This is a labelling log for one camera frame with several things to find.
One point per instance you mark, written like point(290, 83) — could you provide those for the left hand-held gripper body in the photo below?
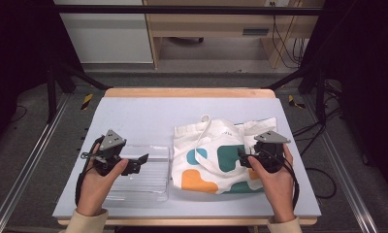
point(109, 142)

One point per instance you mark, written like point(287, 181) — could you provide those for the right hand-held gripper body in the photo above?
point(270, 155)

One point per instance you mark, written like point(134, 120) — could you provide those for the clear plastic tray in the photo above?
point(150, 174)

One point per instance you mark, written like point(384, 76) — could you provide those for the white patterned tote bag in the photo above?
point(211, 152)

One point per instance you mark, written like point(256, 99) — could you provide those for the person's right hand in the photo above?
point(277, 191)

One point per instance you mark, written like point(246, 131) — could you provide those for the person's left hand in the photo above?
point(95, 191)

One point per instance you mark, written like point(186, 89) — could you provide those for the yellow and black tape piece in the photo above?
point(87, 101)

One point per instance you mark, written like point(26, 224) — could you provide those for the yellow and black tool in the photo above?
point(292, 101)

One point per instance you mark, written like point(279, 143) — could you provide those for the person's left beige sleeve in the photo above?
point(87, 223)

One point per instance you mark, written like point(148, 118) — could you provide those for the person's beige sleeve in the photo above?
point(284, 226)
point(87, 223)

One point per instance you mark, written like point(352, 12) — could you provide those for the person's right beige sleeve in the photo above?
point(284, 226)

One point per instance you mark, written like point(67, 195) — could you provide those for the black metal stand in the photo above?
point(51, 97)
point(320, 97)

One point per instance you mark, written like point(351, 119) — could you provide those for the wooden table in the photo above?
point(188, 93)

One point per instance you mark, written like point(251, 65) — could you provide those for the white cabinet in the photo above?
point(108, 39)

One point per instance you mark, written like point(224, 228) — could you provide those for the black curtain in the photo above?
point(17, 48)
point(370, 81)

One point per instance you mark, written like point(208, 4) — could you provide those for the light wooden desk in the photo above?
point(208, 24)

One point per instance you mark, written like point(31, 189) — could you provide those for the black horizontal bar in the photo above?
point(182, 10)

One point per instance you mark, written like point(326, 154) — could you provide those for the aluminium floor rail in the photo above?
point(27, 165)
point(344, 181)

